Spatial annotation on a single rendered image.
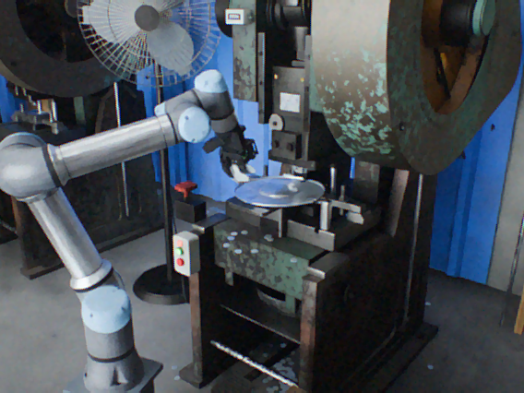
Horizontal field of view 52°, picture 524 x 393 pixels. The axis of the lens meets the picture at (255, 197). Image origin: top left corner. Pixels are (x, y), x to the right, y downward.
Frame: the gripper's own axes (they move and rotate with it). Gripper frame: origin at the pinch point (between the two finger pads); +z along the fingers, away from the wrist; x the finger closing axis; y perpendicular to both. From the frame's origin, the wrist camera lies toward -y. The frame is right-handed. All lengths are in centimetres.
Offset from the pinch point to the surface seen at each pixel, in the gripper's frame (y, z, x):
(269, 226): 1.7, 22.5, 3.7
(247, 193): -5.6, 12.2, 6.3
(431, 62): 43, -18, 41
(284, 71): 0.4, -16.9, 32.6
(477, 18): 55, -31, 40
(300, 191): 7.7, 16.2, 15.8
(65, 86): -128, 3, 35
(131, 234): -142, 106, 32
